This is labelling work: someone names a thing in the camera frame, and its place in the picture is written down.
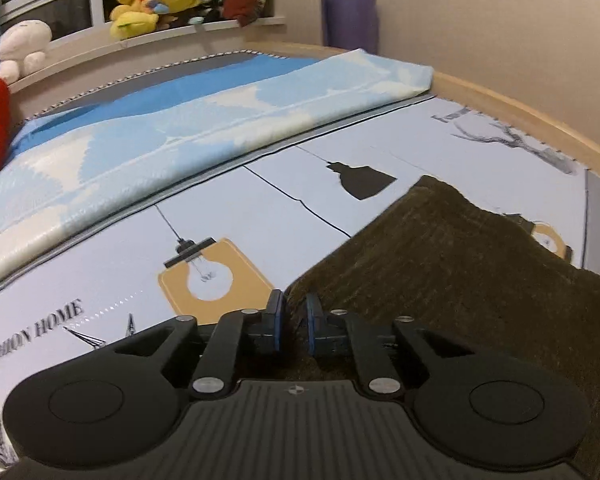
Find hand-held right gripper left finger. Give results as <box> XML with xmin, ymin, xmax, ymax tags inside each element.
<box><xmin>107</xmin><ymin>289</ymin><xmax>286</xmax><ymax>401</ymax></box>

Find black and white plush toy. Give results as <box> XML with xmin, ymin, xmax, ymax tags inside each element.
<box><xmin>195</xmin><ymin>0</ymin><xmax>224</xmax><ymax>24</ymax></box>

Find printed light bed sheet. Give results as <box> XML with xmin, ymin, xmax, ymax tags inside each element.
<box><xmin>0</xmin><ymin>94</ymin><xmax>590</xmax><ymax>472</ymax></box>

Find white window sill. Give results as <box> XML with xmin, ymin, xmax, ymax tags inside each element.
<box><xmin>7</xmin><ymin>16</ymin><xmax>287</xmax><ymax>94</ymax></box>

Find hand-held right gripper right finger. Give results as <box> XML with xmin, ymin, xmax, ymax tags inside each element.
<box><xmin>305</xmin><ymin>294</ymin><xmax>477</xmax><ymax>400</ymax></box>

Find blue and white blanket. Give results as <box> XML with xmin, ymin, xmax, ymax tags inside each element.
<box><xmin>0</xmin><ymin>49</ymin><xmax>436</xmax><ymax>293</ymax></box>

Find purple rolled mat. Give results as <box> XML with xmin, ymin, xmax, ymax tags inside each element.
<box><xmin>321</xmin><ymin>0</ymin><xmax>380</xmax><ymax>56</ymax></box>

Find dark olive corduroy pants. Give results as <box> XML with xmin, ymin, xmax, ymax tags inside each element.
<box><xmin>282</xmin><ymin>176</ymin><xmax>600</xmax><ymax>480</ymax></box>

